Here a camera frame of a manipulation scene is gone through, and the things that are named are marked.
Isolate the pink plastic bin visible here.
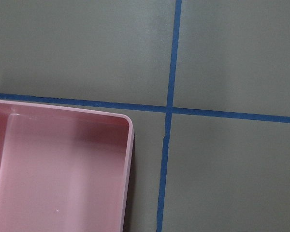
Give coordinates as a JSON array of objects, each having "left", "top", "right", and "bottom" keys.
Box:
[{"left": 0, "top": 100, "right": 134, "bottom": 232}]

